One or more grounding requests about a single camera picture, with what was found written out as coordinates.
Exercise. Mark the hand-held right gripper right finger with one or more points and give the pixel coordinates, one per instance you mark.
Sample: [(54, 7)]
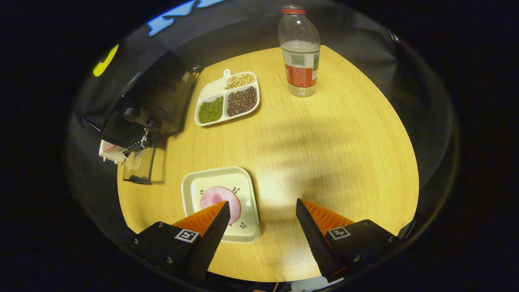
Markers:
[(316, 243)]

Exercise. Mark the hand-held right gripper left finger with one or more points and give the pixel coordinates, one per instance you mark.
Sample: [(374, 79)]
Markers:
[(211, 243)]

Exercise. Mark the pink ham slice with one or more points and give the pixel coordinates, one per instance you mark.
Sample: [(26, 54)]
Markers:
[(217, 196)]

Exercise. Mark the square white food plate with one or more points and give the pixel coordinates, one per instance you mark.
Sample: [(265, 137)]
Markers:
[(243, 182)]

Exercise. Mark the black electric oven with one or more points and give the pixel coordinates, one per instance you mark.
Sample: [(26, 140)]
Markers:
[(162, 93)]

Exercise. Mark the pile of green beans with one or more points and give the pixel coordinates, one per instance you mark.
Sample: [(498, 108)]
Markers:
[(211, 110)]

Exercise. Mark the white toaster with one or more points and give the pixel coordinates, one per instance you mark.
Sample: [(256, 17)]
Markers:
[(109, 156)]

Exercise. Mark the pile of dark red beans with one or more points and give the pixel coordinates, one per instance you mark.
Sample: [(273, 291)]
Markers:
[(241, 101)]

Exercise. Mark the white divided bean tray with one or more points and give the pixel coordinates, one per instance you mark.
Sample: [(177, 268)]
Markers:
[(211, 89)]

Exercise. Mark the pile of soybeans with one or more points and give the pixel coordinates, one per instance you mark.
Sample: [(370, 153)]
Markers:
[(240, 81)]

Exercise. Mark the clear plastic water bottle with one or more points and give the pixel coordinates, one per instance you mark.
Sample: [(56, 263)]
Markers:
[(300, 61)]

